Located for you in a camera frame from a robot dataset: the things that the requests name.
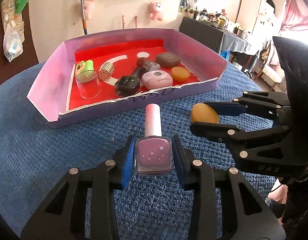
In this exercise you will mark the blue plastic stool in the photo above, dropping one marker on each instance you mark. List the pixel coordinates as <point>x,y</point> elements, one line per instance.
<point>225,54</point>

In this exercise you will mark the green plush on door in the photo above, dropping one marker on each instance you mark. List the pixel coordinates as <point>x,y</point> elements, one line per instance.
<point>20,5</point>

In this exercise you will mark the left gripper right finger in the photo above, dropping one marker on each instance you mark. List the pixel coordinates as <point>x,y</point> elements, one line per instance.
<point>245,215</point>

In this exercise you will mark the pink plush wall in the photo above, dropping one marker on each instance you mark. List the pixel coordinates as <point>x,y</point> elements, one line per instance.
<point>89,7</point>
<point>155,11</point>

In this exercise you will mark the person's right hand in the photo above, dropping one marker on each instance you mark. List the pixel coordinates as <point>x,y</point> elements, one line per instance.
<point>279,194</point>

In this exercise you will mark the orange soap in tray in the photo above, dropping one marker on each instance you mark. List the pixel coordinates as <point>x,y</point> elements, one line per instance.
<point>180,74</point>

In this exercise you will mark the pink plush left wall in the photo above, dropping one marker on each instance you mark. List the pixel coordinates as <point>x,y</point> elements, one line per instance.
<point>89,7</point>

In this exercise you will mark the dark brown door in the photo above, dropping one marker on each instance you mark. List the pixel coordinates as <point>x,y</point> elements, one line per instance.
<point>27,59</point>

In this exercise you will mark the white cabinet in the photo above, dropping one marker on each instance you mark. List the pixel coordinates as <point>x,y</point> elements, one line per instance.
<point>256,16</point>

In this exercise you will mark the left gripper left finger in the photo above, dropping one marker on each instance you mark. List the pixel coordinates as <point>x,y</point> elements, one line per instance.
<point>61,215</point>

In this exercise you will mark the plastic bag on door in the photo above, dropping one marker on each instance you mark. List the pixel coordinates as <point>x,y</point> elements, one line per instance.
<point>12,45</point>

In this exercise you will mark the orange handled broom stick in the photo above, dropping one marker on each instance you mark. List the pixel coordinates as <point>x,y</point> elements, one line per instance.
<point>83,17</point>

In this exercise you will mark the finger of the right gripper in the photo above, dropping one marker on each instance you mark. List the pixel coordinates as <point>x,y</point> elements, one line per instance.
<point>214,132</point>
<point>261,104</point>

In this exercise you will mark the red paper tray liner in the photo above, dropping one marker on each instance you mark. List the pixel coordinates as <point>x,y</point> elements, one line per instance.
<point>123,56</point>

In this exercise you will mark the black nail polish bottle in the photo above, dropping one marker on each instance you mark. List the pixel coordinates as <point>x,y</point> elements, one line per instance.
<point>128,85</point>

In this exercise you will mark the red cap glitter jar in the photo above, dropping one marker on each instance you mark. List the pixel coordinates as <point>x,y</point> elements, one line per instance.
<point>147,65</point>

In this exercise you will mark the pink nail polish bottle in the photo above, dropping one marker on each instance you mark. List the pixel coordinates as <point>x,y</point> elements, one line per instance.
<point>153,152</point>

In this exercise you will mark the orange round soap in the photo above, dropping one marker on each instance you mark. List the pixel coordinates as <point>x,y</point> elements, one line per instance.
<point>201,112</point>

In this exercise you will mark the beige hanging door organizer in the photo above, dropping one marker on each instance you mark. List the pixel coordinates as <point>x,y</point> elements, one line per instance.
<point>9,17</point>

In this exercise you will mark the side table dark cloth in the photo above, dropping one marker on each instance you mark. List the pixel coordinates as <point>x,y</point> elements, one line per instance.
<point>214,38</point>

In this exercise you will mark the brown eyeshadow compact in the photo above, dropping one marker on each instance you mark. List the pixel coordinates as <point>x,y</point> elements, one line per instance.
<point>168,60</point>

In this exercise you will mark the pink oval compact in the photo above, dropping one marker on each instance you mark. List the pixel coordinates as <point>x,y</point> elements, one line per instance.
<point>156,79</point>

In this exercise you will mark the pink plush right wall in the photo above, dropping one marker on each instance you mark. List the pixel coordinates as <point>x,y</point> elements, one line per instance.
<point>155,11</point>

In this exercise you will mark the clear plastic cup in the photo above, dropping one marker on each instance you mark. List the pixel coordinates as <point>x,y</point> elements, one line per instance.
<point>88,84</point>

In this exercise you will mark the green capybara toy roller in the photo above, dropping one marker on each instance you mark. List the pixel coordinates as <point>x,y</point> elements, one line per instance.
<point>84,71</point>

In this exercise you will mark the purple cardboard tray box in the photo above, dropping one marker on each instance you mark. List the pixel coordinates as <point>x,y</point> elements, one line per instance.
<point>56,96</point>

